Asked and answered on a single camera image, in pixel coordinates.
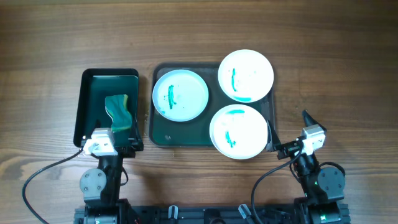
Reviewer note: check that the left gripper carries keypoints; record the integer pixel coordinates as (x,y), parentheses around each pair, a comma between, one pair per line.
(125,148)

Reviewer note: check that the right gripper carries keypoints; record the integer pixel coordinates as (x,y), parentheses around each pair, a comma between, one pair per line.
(290,147)

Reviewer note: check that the green yellow sponge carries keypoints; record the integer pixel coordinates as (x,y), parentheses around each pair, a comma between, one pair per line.
(116,108)

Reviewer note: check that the white plate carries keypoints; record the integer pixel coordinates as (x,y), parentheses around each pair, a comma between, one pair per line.
(245,76)
(239,132)
(180,95)

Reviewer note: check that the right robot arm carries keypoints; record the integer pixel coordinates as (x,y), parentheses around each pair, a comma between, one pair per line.
(322,183)

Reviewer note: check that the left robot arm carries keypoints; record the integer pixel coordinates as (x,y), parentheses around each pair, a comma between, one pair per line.
(101,185)

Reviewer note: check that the large dark serving tray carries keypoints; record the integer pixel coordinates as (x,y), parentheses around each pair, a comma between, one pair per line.
(193,133)

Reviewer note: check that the small black water tray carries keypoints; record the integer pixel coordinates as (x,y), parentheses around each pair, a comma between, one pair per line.
(96,85)

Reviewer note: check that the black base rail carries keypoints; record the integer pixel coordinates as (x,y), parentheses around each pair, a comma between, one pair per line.
(277,213)

